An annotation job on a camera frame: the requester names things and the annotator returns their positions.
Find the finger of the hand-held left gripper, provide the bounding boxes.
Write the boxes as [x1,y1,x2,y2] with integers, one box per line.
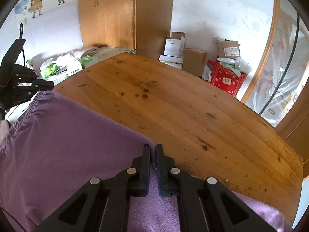
[14,65,55,96]

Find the closed brown cardboard box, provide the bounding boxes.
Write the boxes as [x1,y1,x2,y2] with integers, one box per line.
[182,48,208,78]

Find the green and white carton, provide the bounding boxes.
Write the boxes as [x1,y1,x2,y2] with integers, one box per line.
[65,60,84,77]

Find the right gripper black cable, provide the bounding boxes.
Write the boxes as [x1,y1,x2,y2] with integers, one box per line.
[0,207,27,232]

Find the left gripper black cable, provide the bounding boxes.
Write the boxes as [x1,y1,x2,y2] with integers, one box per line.
[18,23,27,66]

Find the open labelled cardboard box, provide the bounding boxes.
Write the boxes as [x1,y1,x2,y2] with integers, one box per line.
[217,40,241,59]

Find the beige cloth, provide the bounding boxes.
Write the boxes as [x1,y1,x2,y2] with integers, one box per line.
[70,46,100,59]

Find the pile of white green packets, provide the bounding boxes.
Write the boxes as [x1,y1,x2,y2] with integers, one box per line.
[216,56,253,75]

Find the printed folding table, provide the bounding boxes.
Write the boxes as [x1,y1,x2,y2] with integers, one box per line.
[26,45,137,82]

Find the flat white boxes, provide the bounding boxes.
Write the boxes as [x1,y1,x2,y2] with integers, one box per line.
[158,55,184,70]

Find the wooden wardrobe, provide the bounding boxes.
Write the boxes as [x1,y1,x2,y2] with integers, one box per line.
[78,0,175,59]

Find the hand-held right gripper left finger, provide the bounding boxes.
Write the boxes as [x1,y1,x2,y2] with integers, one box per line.
[32,144,151,232]

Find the doorway with plastic curtain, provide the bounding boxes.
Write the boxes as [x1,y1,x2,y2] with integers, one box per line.
[241,0,309,129]

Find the purple fleece garment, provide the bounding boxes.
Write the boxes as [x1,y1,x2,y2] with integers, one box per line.
[0,90,293,232]

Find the red printed bag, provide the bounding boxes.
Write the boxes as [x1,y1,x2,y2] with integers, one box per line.
[208,61,248,97]

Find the green plastic bag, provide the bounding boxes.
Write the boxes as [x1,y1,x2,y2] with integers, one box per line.
[79,55,101,70]
[39,62,60,80]

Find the open white box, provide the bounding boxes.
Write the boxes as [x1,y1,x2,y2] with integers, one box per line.
[164,32,186,57]

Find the wooden door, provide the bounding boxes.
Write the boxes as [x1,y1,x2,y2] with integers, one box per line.
[275,96,309,182]

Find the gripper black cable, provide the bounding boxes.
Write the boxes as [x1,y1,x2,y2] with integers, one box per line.
[0,207,27,232]
[18,23,27,66]

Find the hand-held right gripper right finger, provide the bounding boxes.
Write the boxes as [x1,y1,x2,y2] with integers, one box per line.
[156,144,277,232]

